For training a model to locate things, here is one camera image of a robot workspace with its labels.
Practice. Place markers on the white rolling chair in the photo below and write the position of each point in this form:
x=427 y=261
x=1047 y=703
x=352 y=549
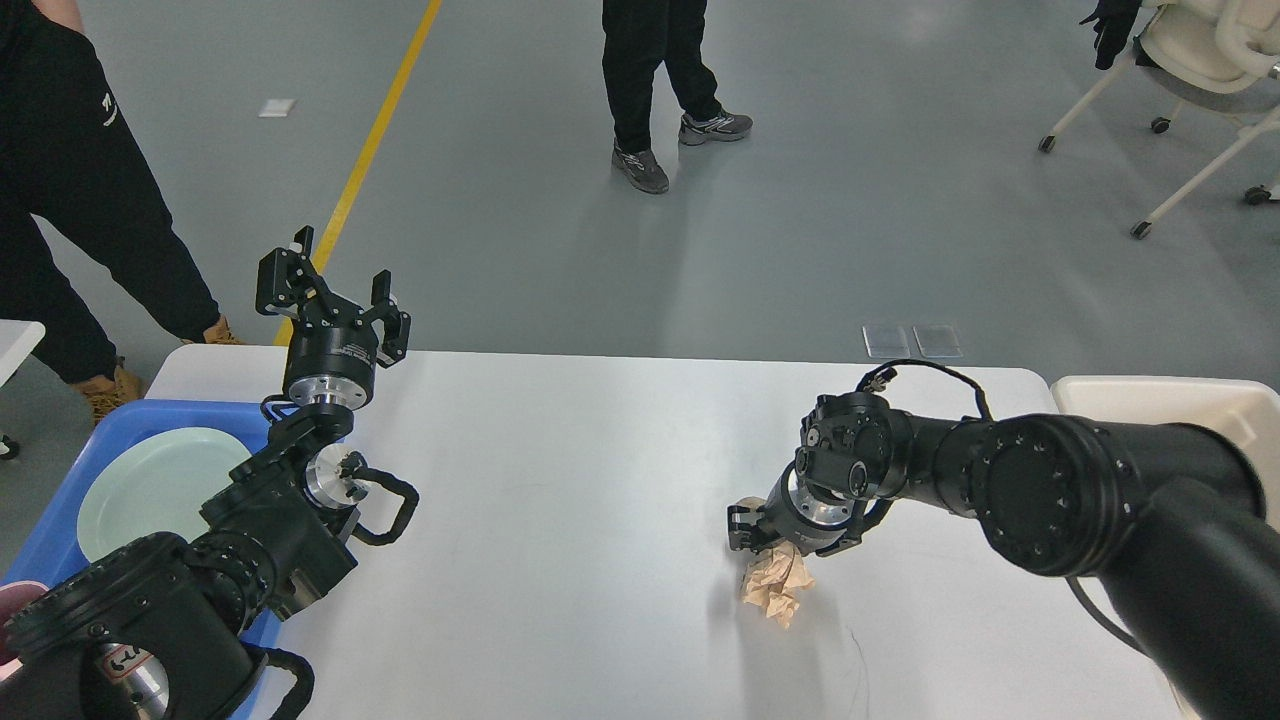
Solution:
x=1218 y=56

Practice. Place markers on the light green plate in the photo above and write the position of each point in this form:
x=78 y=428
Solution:
x=158 y=485

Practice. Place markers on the white plastic bin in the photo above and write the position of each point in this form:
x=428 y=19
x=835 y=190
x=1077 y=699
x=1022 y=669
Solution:
x=1245 y=412

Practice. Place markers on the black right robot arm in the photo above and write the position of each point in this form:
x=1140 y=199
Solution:
x=1160 y=530

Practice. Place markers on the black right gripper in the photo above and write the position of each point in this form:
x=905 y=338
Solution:
x=814 y=519

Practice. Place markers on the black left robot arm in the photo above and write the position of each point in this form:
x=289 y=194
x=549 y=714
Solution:
x=330 y=494

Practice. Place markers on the pink mug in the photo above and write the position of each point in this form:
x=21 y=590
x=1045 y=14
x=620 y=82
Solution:
x=14 y=597

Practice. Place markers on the blue plastic tray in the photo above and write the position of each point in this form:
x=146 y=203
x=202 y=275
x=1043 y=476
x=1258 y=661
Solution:
x=90 y=460

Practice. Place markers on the brown paper ball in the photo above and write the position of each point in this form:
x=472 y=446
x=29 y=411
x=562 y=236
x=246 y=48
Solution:
x=774 y=578

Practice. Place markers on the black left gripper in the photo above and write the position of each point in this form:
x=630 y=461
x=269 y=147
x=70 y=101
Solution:
x=329 y=363

